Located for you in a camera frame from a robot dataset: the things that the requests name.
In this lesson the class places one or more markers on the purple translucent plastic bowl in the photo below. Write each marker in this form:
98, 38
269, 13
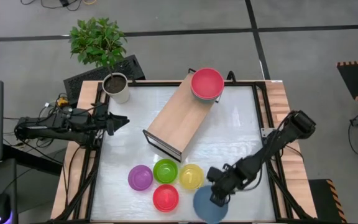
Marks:
140, 178

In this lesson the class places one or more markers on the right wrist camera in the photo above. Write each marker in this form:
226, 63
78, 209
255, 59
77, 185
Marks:
212, 174

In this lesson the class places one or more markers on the black power adapter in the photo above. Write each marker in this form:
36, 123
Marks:
64, 2

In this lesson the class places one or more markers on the black perforated panel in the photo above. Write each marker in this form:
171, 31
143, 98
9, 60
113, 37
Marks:
85, 81

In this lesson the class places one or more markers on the pink plastic bowl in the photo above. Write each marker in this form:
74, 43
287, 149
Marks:
207, 82

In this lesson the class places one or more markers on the black computer mouse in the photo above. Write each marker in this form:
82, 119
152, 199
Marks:
1, 208

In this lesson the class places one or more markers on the wooden shelf black metal frame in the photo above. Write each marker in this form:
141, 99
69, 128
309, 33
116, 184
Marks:
179, 121

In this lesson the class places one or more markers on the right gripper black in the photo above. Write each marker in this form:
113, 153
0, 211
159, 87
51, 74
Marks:
227, 182

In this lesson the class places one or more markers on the red translucent plastic bowl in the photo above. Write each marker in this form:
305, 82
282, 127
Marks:
165, 198

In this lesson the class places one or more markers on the yellow translucent plastic bowl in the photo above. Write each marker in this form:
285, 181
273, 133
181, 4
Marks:
191, 176

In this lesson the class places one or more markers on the black table frame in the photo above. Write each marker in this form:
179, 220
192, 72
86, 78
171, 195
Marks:
261, 102

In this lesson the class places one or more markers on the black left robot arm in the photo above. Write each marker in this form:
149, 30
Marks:
51, 126

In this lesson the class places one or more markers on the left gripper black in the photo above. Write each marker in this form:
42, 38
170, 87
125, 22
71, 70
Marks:
107, 123

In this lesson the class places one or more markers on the green potted plant white pot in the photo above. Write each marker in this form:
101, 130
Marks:
98, 43

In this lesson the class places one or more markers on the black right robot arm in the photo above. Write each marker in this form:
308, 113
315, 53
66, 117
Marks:
275, 146

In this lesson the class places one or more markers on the light green translucent bowl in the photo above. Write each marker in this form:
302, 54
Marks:
165, 171

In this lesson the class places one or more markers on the blue grey plastic bowl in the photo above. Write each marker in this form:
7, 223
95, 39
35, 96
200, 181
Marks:
204, 205

